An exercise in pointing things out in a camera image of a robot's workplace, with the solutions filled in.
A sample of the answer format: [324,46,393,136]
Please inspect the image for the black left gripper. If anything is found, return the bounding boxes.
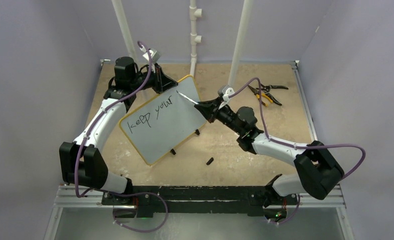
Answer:
[130,62,178,95]

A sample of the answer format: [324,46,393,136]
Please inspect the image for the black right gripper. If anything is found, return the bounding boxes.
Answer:
[196,95,243,135]

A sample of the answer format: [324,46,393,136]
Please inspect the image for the black whiteboard marker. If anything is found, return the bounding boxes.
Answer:
[177,91,198,105]

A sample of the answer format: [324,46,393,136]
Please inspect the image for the yellow framed whiteboard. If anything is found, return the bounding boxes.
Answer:
[119,75,207,166]

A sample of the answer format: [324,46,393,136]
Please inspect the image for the black marker cap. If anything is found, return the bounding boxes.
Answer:
[206,157,214,165]

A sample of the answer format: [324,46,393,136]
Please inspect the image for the black metal whiteboard stand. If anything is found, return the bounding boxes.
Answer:
[169,129,200,155]

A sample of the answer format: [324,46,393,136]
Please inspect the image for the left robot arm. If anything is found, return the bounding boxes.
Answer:
[59,56,178,205]

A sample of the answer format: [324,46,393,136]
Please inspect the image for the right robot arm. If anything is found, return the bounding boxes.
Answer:
[194,99,344,204]

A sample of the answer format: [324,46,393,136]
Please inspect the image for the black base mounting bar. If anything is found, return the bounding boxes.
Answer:
[102,185,297,218]

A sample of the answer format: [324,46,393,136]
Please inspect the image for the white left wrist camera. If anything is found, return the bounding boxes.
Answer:
[140,47,161,73]

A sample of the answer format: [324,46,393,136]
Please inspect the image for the yellow handled needle-nose pliers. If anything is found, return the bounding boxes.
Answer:
[247,85,282,106]

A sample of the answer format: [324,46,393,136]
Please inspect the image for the white PVC pipe frame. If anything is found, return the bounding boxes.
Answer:
[112,0,254,86]

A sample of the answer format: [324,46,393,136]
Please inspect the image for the black handled wire cutters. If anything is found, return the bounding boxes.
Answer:
[257,84,289,94]

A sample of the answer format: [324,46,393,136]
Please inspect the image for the aluminium rail right edge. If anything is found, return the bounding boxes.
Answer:
[289,60,318,140]

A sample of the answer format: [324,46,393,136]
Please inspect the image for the aluminium front frame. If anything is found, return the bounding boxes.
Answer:
[44,185,354,240]

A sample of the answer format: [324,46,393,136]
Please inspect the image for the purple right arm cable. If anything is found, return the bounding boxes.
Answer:
[228,77,366,226]

